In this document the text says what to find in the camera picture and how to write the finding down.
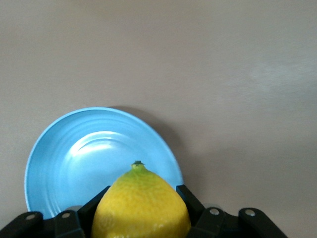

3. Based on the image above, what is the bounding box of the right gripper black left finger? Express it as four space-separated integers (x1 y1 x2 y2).
54 185 111 238

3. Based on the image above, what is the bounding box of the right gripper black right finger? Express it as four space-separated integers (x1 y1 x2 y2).
176 184 227 238

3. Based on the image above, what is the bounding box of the yellow lemon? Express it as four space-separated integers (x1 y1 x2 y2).
91 160 192 238

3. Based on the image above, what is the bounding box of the blue plate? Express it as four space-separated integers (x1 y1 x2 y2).
24 107 184 220

